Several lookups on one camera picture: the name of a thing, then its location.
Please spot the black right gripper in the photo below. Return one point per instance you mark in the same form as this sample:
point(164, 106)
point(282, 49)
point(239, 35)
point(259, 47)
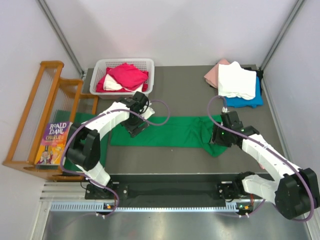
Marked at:
point(215, 137)

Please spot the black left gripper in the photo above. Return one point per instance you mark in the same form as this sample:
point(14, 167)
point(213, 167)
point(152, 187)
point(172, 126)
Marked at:
point(136, 127)

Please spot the green t shirt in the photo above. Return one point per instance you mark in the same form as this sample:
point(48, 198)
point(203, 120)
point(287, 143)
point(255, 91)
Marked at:
point(179, 131)

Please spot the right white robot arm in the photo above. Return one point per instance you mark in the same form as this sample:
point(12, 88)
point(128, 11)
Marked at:
point(292, 190)

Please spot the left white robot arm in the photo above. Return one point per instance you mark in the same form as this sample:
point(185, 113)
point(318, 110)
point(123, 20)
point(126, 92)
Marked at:
point(83, 147)

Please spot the green folding board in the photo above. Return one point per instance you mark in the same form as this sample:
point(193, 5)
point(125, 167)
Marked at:
point(64, 116)

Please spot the folded blue t shirt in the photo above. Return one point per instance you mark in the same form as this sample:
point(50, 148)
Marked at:
point(237, 102)

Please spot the white shirt in basket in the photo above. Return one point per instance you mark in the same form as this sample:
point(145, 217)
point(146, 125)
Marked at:
point(111, 85)

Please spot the crimson red t shirt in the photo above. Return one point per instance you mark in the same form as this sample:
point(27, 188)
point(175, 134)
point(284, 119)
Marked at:
point(125, 74)

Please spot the white plastic laundry basket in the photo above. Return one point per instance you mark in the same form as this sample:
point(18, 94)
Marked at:
point(104, 65)

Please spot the folded white t shirt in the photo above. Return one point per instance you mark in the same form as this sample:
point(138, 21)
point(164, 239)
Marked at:
point(235, 81)

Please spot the folded pink t shirt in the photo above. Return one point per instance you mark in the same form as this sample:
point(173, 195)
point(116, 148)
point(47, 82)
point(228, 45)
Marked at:
point(211, 77)

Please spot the wooden book rack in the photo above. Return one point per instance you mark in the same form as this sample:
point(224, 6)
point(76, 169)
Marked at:
point(50, 93)

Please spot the Roald Dahl book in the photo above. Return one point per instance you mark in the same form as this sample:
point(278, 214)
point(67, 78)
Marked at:
point(53, 143)

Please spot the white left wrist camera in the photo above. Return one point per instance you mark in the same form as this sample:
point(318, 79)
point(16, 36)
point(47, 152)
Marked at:
point(149, 112)

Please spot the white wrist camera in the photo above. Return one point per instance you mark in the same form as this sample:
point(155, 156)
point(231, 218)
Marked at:
point(149, 112)
point(224, 109)

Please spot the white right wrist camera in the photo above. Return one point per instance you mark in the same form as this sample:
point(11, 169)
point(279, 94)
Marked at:
point(224, 109)

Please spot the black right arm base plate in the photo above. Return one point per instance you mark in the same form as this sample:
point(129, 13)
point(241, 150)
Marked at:
point(230, 191)

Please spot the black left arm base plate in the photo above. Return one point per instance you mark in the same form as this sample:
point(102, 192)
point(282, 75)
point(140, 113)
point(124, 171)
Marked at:
point(94, 192)

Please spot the grey slotted cable duct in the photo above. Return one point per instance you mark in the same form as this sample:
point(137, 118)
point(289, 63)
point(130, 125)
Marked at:
point(229, 207)

